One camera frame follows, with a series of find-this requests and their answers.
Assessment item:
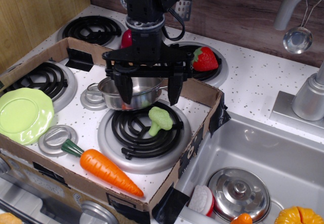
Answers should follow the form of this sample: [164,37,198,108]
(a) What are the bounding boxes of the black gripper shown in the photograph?
[102,26,193,106]

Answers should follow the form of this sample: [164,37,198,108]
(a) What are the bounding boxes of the green toy broccoli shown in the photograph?
[148,107,173,137]

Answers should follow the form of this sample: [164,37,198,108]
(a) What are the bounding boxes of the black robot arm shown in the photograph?
[102,0,193,105]

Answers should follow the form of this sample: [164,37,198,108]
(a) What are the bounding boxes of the small steel pot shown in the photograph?
[87,77,166,111]

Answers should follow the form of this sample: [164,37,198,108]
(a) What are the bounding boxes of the steel pot lid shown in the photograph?
[208,167,271,223]

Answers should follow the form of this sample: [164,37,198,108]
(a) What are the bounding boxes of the dark red toy vegetable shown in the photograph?
[120,29,132,49]

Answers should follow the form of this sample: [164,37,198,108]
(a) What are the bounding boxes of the red toy strawberry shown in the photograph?
[192,47,219,72]

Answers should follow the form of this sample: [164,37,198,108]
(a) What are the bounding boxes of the grey middle stove knob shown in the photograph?
[80,83,107,111]

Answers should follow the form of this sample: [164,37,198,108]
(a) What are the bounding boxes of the grey stove knob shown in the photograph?
[80,83,107,111]
[38,125,78,157]

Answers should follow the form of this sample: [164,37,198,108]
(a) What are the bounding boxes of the front right stove burner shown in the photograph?
[97,100,191,174]

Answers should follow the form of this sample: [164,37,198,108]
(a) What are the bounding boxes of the back right stove burner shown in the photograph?
[170,42,229,87]

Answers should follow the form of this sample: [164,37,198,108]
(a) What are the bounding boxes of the hanging steel slotted spatula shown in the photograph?
[175,0,192,22]

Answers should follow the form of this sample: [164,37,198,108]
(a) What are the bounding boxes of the hanging steel strainer spoon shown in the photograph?
[120,0,127,10]

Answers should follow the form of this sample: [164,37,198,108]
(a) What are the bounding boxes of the orange toy carrot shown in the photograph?
[61,139,144,197]

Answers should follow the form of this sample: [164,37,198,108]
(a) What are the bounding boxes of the grey front stove knob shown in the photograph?
[38,125,78,157]

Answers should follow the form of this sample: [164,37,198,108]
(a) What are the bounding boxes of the light green plate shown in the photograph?
[1,88,54,146]

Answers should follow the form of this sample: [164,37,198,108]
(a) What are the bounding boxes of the white and red toy food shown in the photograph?
[188,185,214,217]

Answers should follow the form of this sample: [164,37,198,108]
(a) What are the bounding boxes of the grey oven front knob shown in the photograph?
[79,201,118,224]

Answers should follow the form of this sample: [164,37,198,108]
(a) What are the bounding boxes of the hanging steel ladle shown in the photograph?
[283,0,322,54]

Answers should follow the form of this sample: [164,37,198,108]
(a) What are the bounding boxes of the brown cardboard fence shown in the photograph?
[1,38,223,223]

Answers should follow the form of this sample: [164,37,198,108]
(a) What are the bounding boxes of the grey sink faucet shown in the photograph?
[270,0,323,135]

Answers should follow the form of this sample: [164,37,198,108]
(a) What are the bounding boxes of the grey sink basin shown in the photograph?
[176,114,323,223]

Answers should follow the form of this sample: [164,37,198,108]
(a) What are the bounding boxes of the small orange toy fruit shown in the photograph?
[230,213,253,224]

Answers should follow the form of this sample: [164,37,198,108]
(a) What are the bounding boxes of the orange toy pumpkin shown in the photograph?
[274,206,323,224]

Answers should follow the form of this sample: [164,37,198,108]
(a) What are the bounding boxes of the orange toy at bottom left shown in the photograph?
[0,212,22,224]

